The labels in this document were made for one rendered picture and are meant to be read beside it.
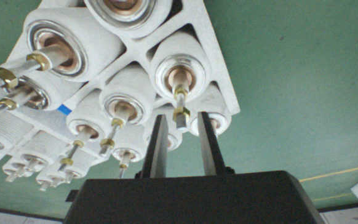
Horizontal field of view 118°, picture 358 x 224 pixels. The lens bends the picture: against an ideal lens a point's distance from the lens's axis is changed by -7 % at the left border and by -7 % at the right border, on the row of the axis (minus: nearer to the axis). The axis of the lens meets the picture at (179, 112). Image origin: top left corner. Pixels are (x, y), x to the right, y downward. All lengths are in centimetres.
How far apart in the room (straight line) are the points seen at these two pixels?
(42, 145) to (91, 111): 30
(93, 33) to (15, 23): 44
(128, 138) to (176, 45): 26
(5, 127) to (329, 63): 106
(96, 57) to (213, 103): 20
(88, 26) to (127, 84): 9
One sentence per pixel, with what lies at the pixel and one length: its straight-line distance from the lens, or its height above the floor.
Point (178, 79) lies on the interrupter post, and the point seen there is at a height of 27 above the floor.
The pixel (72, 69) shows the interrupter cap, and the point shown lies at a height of 25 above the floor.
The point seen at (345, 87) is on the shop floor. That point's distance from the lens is 87.
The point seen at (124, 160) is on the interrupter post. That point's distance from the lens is 36.
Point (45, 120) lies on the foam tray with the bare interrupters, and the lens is 56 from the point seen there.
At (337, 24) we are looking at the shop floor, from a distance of 64.
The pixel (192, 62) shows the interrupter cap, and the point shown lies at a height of 25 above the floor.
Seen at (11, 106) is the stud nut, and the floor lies 29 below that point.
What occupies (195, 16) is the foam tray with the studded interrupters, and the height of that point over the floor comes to 18.
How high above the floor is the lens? 42
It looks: 48 degrees down
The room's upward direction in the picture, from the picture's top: 180 degrees clockwise
